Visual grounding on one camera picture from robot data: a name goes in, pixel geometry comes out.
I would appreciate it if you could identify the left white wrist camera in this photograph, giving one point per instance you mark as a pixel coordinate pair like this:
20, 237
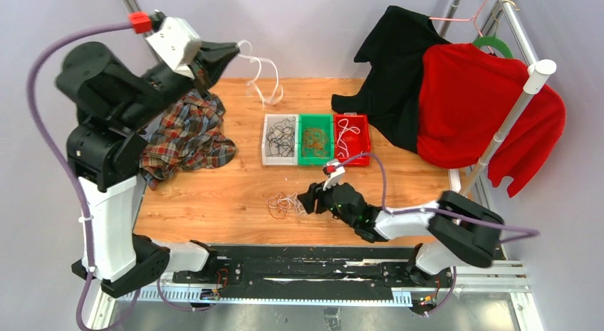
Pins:
177, 44

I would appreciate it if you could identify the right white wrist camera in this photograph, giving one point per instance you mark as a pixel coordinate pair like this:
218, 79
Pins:
334, 172

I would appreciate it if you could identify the red sweater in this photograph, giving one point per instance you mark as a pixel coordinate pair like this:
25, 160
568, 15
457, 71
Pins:
465, 96

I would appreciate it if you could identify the green plastic bin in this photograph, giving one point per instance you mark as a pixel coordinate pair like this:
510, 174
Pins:
315, 139

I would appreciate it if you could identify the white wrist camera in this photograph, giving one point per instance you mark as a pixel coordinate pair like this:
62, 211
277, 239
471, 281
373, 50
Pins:
334, 172
177, 44

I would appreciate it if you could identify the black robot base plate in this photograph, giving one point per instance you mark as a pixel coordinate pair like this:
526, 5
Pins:
313, 273

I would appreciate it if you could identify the red plastic bin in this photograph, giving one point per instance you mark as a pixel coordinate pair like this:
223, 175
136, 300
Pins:
352, 136

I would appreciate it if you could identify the plaid flannel shirt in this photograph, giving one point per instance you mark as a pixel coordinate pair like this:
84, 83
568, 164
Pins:
189, 138

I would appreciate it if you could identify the pink wire hanger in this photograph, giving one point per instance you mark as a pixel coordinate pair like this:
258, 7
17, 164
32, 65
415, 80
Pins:
498, 5

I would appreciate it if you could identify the white clothes rack pole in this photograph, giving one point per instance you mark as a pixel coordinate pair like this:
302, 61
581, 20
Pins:
539, 73

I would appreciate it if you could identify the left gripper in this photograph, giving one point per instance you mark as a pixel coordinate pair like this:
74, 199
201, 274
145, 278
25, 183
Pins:
214, 58

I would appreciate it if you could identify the aluminium frame rail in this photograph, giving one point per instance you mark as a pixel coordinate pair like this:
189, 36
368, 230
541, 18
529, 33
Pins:
133, 6

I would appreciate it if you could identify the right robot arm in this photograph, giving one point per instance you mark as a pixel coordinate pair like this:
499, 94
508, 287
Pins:
464, 232

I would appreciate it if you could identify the white plastic bin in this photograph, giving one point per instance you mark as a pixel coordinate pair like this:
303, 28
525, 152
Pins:
279, 141

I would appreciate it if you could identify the green hanger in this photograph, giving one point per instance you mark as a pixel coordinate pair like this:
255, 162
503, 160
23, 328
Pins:
494, 42

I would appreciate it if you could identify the black t-shirt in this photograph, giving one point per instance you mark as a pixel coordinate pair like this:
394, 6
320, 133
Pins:
389, 96

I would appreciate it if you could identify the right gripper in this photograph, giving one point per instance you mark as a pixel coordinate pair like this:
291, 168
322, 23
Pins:
315, 192

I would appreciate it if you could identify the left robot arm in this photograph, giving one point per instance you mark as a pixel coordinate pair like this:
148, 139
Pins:
113, 107

